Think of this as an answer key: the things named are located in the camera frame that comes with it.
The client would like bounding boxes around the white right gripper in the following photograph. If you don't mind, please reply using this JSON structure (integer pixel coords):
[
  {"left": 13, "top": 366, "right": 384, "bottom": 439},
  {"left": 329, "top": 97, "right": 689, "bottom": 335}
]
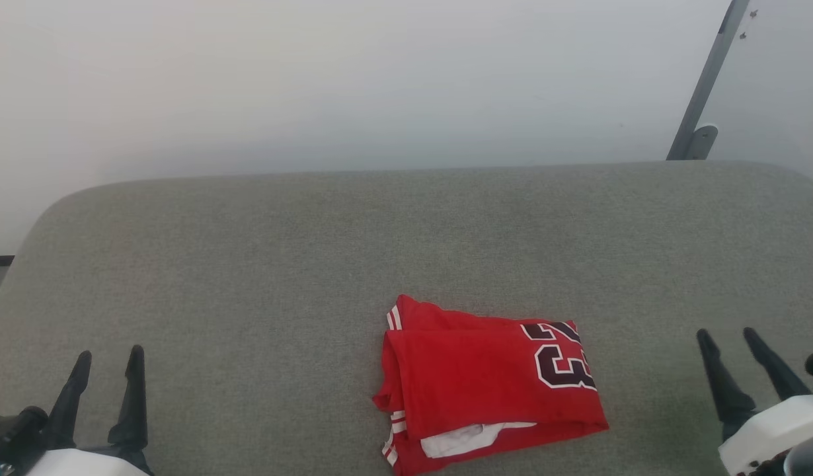
[{"left": 695, "top": 327, "right": 813, "bottom": 476}]

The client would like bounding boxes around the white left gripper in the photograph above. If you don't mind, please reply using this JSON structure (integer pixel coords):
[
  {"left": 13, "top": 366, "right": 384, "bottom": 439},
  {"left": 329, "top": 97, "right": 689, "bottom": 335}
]
[{"left": 24, "top": 344, "right": 155, "bottom": 476}]

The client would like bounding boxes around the red Bulls basketball jersey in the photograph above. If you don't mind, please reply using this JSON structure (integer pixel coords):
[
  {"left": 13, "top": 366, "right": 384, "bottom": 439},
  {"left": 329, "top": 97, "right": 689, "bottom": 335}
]
[{"left": 372, "top": 294, "right": 609, "bottom": 476}]

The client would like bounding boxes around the grey fabric sofa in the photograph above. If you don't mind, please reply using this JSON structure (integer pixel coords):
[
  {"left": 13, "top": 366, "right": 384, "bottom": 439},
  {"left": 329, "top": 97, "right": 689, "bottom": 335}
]
[{"left": 0, "top": 161, "right": 813, "bottom": 476}]

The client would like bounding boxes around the grey metal pole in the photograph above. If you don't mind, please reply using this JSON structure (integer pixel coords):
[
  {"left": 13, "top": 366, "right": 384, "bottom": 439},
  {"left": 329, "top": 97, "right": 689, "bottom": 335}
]
[{"left": 666, "top": 0, "right": 752, "bottom": 161}]

